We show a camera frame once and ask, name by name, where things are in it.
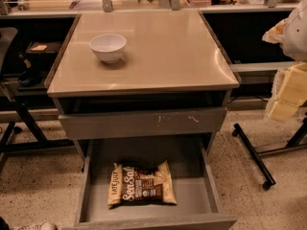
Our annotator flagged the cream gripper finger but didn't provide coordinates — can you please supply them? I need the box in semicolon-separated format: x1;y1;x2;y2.
262;19;286;44
267;63;307;122

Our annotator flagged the brown sea salt chip bag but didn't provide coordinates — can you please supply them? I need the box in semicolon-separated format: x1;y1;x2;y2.
107;160;177;207

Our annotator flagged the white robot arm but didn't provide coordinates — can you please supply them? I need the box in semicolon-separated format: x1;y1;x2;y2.
262;0;307;122

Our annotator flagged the closed grey top drawer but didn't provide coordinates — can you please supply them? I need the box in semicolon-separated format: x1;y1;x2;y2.
59;107;226;140

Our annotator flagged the grey drawer cabinet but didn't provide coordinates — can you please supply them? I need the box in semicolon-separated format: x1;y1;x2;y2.
43;9;242;230

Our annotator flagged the open grey middle drawer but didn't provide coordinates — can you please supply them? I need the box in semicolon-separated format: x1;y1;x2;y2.
74;136;237;230

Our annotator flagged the white ceramic bowl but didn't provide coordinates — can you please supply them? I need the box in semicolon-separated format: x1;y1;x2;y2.
89;34;127;63

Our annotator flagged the black box with label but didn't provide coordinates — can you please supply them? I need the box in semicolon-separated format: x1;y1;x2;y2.
25;41;61;55

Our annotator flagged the white shoe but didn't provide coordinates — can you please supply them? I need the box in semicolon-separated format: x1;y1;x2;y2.
12;221;57;230

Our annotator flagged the black chair frame left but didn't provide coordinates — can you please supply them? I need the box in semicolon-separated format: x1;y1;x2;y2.
0;27;74;166

